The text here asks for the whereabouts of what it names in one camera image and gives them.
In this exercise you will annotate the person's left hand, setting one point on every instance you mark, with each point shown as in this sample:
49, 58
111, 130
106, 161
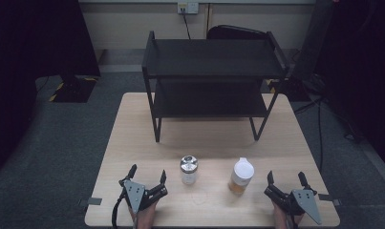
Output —
145, 218

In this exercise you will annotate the person's right hand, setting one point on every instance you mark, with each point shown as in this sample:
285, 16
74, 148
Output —
284, 221

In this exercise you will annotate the black stand base striped tape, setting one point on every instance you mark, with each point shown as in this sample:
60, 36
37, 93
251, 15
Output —
74, 90

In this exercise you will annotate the white wall socket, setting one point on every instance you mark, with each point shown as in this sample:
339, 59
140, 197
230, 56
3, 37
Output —
188, 7

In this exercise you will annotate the black two-tier metal shelf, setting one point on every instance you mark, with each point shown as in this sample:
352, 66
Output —
212, 57

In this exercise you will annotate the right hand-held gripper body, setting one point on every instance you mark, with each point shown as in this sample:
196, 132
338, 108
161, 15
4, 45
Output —
303, 200

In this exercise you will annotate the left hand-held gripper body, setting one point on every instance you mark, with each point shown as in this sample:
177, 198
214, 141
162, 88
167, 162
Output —
134, 194

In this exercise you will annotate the amber bottle with white cap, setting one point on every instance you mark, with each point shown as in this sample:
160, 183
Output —
241, 175

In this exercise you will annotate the glass jar with silver lid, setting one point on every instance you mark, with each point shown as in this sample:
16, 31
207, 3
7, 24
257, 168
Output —
188, 170

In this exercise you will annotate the grey table edge bracket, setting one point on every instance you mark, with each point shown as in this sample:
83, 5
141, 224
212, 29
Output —
327, 197
93, 201

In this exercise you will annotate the dark grey upright panel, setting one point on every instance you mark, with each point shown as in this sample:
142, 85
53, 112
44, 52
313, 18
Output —
314, 38

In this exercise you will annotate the dark curtain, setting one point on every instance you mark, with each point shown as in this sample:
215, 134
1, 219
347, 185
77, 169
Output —
362, 63
31, 63

